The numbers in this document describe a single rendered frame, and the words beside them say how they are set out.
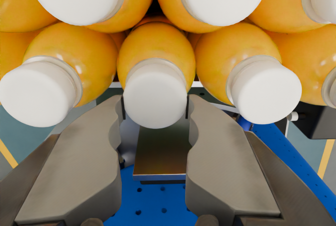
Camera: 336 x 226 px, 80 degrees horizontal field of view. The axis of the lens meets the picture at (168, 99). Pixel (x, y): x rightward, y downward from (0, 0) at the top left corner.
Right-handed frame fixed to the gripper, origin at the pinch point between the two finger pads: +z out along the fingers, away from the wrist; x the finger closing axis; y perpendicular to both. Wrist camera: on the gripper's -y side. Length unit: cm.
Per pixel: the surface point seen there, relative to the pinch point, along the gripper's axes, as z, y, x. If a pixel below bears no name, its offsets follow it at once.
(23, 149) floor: 109, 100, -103
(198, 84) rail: 10.6, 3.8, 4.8
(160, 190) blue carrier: 6.8, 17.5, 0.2
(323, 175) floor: 109, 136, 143
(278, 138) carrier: 57, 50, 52
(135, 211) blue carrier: 4.0, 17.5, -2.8
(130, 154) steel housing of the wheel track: 15.9, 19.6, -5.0
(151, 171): 3.8, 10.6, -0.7
